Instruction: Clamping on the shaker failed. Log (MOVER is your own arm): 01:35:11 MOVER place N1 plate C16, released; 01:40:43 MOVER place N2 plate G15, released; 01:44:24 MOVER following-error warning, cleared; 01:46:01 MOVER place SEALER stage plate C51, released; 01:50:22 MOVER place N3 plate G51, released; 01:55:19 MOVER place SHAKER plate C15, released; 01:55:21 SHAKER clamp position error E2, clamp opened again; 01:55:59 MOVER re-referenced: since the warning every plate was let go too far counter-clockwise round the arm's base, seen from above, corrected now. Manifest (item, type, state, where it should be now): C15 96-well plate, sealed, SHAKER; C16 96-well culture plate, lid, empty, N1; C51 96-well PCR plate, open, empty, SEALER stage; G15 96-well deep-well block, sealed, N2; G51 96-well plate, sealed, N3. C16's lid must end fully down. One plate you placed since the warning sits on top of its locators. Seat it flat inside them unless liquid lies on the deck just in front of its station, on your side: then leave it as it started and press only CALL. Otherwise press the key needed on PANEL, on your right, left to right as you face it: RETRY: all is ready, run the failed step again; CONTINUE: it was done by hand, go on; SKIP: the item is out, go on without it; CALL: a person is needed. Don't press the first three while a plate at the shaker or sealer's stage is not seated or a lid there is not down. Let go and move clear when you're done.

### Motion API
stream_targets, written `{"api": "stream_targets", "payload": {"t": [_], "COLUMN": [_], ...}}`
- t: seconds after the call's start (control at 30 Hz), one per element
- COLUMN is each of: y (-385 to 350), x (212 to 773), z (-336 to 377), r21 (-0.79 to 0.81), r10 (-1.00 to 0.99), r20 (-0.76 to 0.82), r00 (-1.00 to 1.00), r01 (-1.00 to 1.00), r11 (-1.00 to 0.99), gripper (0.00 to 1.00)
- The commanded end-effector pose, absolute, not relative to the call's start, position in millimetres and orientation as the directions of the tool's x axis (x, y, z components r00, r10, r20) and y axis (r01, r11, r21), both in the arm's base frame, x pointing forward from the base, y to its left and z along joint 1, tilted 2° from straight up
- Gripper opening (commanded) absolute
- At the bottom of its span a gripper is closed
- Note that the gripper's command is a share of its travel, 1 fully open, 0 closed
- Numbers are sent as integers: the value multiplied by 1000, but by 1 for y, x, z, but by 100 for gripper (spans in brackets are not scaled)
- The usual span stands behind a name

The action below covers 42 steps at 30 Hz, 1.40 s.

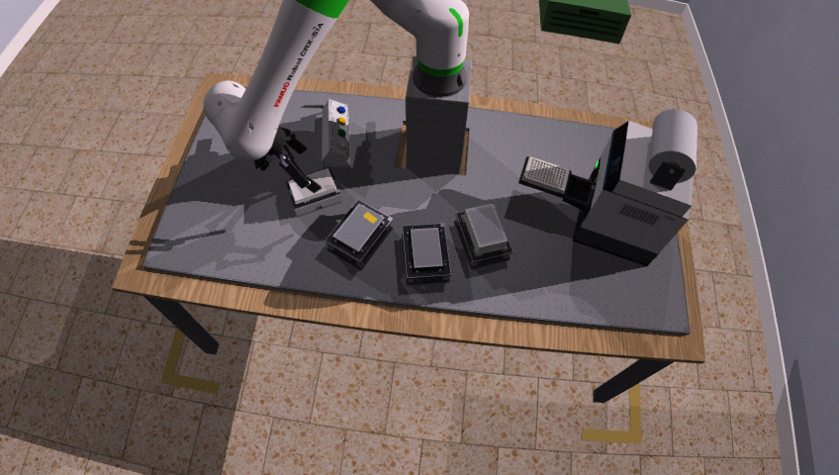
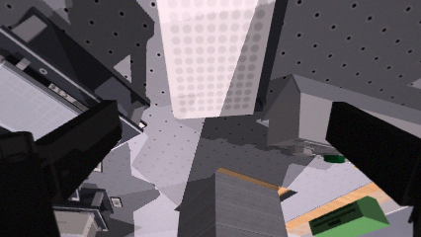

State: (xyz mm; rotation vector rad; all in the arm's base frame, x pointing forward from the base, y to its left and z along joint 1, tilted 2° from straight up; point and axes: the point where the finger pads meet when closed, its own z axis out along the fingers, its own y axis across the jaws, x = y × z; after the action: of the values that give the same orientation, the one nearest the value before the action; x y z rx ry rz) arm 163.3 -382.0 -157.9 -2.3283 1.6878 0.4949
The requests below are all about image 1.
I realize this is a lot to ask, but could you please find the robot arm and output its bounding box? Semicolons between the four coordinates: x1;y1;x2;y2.
203;0;469;171

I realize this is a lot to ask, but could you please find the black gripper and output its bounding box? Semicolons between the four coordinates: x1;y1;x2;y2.
267;127;322;193

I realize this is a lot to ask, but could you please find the grey button panel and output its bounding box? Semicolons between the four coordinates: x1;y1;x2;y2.
305;99;351;168

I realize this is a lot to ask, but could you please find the grey cylinder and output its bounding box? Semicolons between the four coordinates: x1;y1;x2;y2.
649;109;698;183

